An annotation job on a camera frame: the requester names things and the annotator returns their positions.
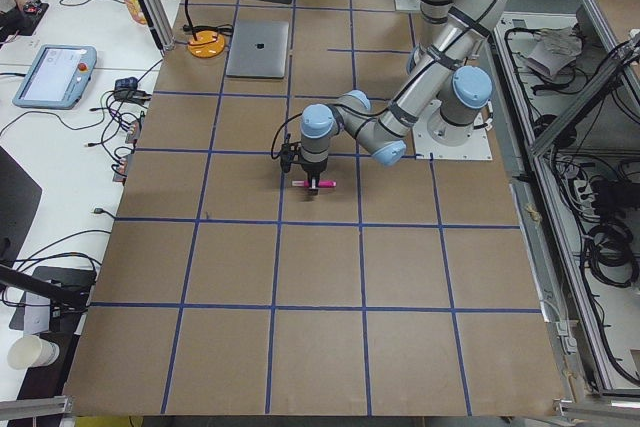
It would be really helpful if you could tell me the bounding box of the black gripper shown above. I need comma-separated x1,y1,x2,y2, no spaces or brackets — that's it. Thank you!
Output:
299,151,328,196

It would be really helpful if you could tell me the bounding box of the pink highlighter pen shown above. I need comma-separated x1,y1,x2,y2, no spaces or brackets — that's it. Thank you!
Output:
291,180,337,189

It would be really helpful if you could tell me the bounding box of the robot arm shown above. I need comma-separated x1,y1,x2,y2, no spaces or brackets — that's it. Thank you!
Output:
281,0,507,194

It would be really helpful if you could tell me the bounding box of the grey closed laptop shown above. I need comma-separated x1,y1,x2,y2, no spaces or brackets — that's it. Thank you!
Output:
226,20,289,79

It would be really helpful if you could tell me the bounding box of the orange desk lamp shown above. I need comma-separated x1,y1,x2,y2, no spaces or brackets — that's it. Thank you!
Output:
183,0,234,58

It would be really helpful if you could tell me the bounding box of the orange juice bottle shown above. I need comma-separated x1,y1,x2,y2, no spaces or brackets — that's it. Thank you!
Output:
123,0,147,25

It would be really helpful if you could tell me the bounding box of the blue teach pendant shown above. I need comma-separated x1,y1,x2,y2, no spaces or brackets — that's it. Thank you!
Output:
12,45,97,110

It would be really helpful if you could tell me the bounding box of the white paper cup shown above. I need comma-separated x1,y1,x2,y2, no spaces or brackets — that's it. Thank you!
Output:
7,335,60,370

